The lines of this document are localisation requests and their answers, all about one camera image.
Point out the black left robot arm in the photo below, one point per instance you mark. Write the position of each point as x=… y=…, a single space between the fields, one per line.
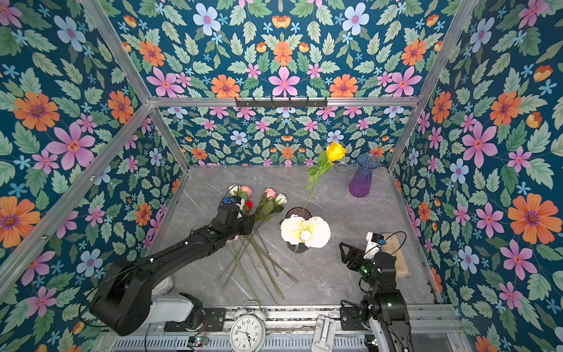
x=124 y=300

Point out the black hook rail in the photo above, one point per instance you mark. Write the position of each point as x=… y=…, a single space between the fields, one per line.
x=298 y=103

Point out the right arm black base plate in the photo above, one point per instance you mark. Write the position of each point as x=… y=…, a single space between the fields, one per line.
x=350 y=319

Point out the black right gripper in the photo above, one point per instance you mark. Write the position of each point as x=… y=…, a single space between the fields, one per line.
x=353 y=253

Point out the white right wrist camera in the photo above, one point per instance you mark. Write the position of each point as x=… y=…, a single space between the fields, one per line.
x=375 y=241

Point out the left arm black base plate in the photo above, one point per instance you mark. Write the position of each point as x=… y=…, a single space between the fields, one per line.
x=206 y=319

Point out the beige cloth roll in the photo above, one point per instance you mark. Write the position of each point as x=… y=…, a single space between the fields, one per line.
x=394 y=243

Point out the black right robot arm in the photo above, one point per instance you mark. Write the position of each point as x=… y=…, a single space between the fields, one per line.
x=383 y=310

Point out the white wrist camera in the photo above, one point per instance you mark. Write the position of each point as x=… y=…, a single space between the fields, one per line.
x=234 y=200
x=375 y=241

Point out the cream double-bloom flower stem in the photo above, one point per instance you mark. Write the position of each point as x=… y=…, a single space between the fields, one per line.
x=316 y=232

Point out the purple ribbed glass vase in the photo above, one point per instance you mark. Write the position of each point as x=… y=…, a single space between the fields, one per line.
x=361 y=182

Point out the pink rose stem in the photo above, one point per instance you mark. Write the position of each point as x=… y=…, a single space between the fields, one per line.
x=270 y=203

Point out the pile of artificial flowers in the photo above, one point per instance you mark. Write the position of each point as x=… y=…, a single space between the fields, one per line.
x=251 y=257

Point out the clear glass cup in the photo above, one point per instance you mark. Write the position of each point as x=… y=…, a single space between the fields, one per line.
x=343 y=170

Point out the white twin-bell alarm clock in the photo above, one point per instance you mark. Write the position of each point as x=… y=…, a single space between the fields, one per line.
x=248 y=332

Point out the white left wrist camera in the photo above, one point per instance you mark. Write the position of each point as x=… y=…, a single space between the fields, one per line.
x=234 y=200

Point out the white plastic clip bracket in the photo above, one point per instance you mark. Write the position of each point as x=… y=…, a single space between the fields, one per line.
x=325 y=332

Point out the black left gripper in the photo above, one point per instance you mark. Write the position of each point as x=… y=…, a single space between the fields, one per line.
x=248 y=224

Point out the yellow rose stem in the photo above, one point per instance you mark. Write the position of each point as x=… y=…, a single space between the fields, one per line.
x=326 y=161

